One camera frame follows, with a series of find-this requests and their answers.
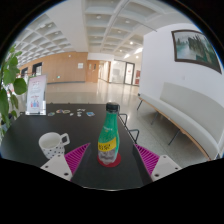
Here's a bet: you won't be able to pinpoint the flat round red coaster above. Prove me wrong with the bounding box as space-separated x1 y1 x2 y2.
96 152 122 168

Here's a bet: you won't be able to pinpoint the framed landscape painting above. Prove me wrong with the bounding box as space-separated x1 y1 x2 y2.
171 29 223 75

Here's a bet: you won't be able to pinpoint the acrylic table sign stand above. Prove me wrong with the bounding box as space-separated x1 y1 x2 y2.
25 73 48 116

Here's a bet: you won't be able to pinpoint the green plastic drink bottle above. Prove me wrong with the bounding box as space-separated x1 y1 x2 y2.
97 102 121 166

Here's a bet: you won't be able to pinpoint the ceiling lights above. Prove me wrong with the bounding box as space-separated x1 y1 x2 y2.
94 14 145 59

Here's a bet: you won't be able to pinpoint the long white bench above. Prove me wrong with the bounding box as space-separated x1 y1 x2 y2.
137 82 224 162

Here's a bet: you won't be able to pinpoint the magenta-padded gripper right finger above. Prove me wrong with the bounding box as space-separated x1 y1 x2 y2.
132 143 183 186

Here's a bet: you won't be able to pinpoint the white polka-dot mug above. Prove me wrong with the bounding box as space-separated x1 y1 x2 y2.
38 131 71 160

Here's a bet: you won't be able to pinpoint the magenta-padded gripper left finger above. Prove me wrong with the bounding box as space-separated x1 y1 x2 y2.
39 142 92 183

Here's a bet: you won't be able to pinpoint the green leafy potted plant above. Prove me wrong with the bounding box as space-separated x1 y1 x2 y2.
0 44 28 135

